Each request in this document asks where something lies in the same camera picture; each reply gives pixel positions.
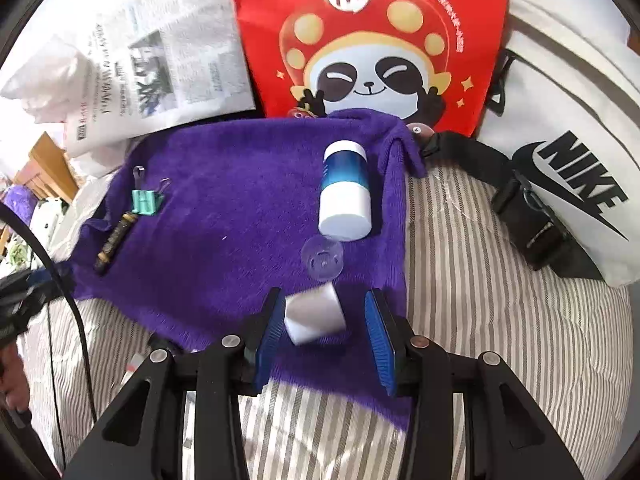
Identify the clear plastic cap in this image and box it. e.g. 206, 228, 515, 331
301, 236, 345, 282

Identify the blue and white bottle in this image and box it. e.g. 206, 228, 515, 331
318, 141, 373, 242

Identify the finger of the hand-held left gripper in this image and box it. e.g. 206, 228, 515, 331
10, 266, 76, 311

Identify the green binder clip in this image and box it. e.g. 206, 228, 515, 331
131, 165, 171, 217

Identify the white waist bag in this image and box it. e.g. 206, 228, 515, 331
420, 0, 640, 288

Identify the person's left hand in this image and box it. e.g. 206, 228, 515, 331
0, 346, 30, 409

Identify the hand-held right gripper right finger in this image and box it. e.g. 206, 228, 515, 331
364, 289, 586, 480

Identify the red paper bag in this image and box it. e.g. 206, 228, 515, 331
222, 0, 510, 137

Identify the purple towel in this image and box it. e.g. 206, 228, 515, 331
70, 107, 426, 433

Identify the white tape roll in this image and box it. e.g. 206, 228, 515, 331
284, 282, 347, 346

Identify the folded newspaper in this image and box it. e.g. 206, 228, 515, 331
65, 0, 256, 158

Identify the black cable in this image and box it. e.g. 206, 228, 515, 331
0, 204, 99, 423

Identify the black and gold battery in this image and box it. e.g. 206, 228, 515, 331
95, 212, 138, 275

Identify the wooden bedside table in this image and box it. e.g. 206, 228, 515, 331
15, 132, 79, 206

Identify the white plastic shopping bag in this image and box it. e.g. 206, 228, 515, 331
0, 35, 132, 178

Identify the striped bed quilt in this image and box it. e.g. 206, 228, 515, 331
15, 160, 640, 480

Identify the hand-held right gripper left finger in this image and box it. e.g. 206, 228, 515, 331
62, 287, 287, 480

